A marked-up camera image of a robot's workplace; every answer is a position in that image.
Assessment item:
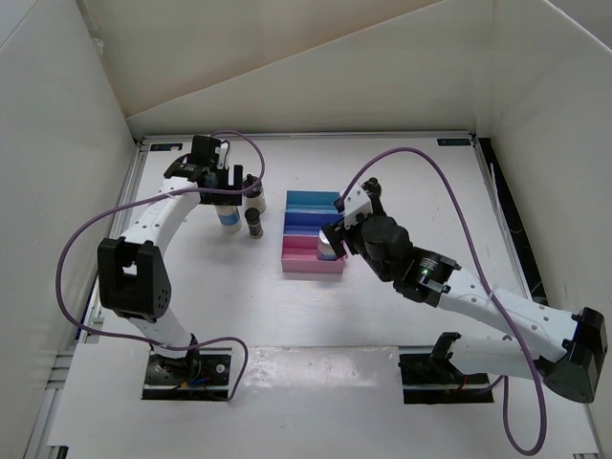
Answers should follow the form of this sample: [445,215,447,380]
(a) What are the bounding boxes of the silver-lid shaker bottle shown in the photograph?
[317,229,339,261]
[215,206,242,234]

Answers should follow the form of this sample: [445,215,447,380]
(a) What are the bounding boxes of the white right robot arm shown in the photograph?
[322,178,608,404]

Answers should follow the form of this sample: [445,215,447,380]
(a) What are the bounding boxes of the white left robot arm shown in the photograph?
[98,136,243,383]

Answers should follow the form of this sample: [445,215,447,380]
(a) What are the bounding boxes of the black-cap spice jar left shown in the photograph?
[243,174,267,214]

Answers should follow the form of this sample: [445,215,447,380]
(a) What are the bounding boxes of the small black-lid pepper bottle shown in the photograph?
[245,208,264,239]

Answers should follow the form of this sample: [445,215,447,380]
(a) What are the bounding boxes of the dark blue organizer box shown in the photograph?
[283,211,341,236]

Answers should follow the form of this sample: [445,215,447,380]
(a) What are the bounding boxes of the pink organizer box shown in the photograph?
[280,235,346,274]

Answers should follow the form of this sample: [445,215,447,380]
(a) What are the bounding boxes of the light blue organizer box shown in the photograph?
[286,190,339,214]

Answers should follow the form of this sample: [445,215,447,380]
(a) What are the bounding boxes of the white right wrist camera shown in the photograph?
[335,185,373,230]

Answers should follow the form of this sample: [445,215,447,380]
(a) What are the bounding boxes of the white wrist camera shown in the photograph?
[335,185,373,230]
[217,140,230,169]

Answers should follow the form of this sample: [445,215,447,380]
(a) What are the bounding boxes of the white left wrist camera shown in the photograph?
[217,140,230,169]

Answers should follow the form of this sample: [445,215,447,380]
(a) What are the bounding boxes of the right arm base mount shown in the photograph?
[398,353,493,405]

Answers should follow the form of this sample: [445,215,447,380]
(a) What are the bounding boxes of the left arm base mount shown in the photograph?
[142,348,232,402]

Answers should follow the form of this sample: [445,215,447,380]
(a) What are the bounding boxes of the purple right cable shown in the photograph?
[334,146,547,453]

